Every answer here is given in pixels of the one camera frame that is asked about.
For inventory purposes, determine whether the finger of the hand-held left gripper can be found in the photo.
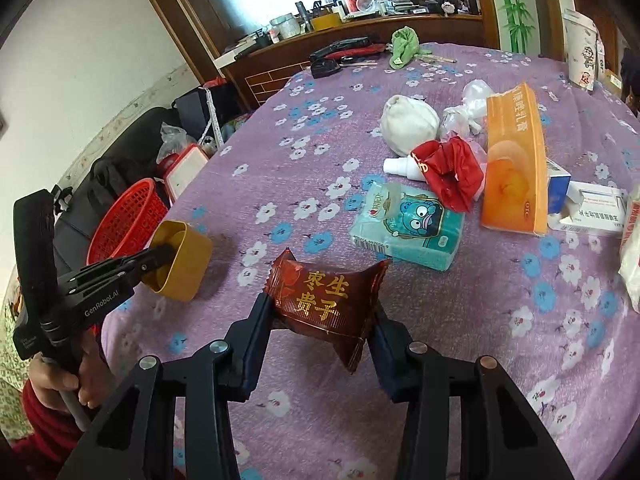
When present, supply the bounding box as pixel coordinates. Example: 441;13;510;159
59;244;175;288
62;264;153;307

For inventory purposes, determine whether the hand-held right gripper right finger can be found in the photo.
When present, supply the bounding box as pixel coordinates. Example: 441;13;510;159
367;305;576;480

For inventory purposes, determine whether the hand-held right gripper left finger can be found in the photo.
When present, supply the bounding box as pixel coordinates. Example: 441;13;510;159
57;292;273;480

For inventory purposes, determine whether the red plastic basket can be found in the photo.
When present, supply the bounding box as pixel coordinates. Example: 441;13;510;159
86;178;169;267

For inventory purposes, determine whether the yellow plastic cup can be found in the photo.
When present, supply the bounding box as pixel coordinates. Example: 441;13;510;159
142;220;213;303

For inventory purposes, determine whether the brown snack packet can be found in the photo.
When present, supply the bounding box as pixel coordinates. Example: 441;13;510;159
263;247;392;373

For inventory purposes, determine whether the white cloth bundle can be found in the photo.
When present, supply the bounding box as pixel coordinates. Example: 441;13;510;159
380;95;441;157

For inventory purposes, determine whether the blue white medicine box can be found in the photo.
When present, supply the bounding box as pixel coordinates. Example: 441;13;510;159
545;157;572;216

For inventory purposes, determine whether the person's left forearm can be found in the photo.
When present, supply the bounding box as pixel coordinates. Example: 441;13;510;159
17;385;93;463

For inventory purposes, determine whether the person's left hand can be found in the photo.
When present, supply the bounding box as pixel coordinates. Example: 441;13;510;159
30;332;108;409

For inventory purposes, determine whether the black sofa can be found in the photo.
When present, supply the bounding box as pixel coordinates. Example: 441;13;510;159
52;107;183;273

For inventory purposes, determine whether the teal cartoon tissue pack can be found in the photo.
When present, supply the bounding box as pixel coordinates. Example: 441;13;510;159
349;182;466;272

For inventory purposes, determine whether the black bag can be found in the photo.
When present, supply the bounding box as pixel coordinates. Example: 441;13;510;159
174;82;242;133

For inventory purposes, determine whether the colourful snack bag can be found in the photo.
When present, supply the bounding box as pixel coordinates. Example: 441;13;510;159
220;112;252;142

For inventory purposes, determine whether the purple floral tablecloth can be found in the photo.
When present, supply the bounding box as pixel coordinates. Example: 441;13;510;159
100;42;640;480

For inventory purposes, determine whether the white spray bottle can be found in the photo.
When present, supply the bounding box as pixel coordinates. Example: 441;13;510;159
383;156;427;181

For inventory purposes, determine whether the red plastic bag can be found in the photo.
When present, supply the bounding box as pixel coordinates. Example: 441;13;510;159
410;136;486;213

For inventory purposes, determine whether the orange carton box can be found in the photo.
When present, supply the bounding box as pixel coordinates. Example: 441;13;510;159
481;82;549;237

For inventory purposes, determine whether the wooden counter partition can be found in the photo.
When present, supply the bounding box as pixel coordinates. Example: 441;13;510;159
215;10;488;111

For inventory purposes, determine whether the open white medicine box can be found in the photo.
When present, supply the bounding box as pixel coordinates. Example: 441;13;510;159
547;180;628;238

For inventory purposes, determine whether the clear crumpled plastic bag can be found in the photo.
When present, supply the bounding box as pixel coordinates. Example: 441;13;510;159
440;80;501;137

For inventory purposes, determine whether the white plastic packet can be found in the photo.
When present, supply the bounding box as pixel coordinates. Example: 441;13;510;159
618;197;640;313

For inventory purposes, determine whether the black pouch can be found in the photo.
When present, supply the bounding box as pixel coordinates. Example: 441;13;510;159
311;59;343;79

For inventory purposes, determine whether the silver tin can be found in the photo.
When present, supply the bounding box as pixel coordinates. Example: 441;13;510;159
270;12;301;40

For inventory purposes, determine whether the red pouch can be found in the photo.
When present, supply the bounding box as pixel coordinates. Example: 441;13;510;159
330;44;387;62

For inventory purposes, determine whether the green cloth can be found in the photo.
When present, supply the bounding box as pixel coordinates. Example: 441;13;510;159
390;26;420;70

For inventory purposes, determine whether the white printed tumbler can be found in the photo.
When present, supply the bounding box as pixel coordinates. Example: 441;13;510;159
562;8;599;92

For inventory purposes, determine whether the white strap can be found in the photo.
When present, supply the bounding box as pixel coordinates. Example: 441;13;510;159
200;87;224;150

